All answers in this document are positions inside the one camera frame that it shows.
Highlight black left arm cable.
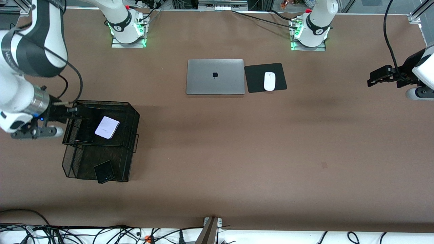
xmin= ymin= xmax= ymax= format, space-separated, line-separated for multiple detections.
xmin=383 ymin=0 xmax=418 ymax=84

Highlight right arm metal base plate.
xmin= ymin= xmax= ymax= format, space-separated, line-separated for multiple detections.
xmin=111 ymin=32 xmax=147 ymax=48

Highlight black flip phone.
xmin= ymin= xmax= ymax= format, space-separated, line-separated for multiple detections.
xmin=93 ymin=160 xmax=116 ymax=185

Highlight black table cable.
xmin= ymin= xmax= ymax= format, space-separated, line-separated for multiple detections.
xmin=267 ymin=9 xmax=297 ymax=22
xmin=232 ymin=9 xmax=299 ymax=29

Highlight black looped floor cable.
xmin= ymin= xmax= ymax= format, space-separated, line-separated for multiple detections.
xmin=0 ymin=209 xmax=51 ymax=227

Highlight long black smartphone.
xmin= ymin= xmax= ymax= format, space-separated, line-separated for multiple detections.
xmin=75 ymin=117 xmax=95 ymax=143

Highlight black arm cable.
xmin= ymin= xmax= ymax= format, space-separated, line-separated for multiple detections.
xmin=14 ymin=30 xmax=84 ymax=104
xmin=383 ymin=0 xmax=418 ymax=84

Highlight lavender flip phone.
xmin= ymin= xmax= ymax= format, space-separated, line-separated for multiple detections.
xmin=95 ymin=116 xmax=121 ymax=140

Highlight white computer mouse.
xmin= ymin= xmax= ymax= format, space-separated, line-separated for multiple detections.
xmin=264 ymin=72 xmax=276 ymax=92

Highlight grey metal camera post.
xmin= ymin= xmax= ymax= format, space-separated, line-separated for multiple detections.
xmin=195 ymin=217 xmax=223 ymax=244

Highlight tangled black floor cables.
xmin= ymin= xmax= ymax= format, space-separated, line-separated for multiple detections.
xmin=0 ymin=223 xmax=204 ymax=244

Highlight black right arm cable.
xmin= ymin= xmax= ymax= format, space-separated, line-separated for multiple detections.
xmin=14 ymin=30 xmax=84 ymax=104

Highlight grey closed laptop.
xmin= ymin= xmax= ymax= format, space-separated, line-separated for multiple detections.
xmin=186 ymin=59 xmax=245 ymax=95

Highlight black mouse pad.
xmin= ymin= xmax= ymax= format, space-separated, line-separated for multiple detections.
xmin=244 ymin=63 xmax=288 ymax=93

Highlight aluminium frame profile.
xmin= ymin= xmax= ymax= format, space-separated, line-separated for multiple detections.
xmin=408 ymin=0 xmax=434 ymax=24

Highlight grey power strip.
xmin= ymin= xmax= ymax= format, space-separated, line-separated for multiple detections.
xmin=198 ymin=0 xmax=249 ymax=11

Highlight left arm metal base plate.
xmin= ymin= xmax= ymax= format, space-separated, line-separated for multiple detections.
xmin=291 ymin=37 xmax=327 ymax=52

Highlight black mesh two-tier tray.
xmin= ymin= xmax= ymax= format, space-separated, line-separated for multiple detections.
xmin=62 ymin=100 xmax=140 ymax=182

